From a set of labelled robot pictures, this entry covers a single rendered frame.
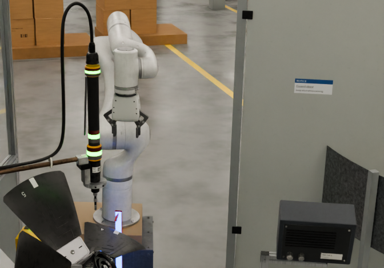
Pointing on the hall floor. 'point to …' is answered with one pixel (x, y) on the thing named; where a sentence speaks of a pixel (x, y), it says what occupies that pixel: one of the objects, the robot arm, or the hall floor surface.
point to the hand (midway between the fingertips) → (126, 133)
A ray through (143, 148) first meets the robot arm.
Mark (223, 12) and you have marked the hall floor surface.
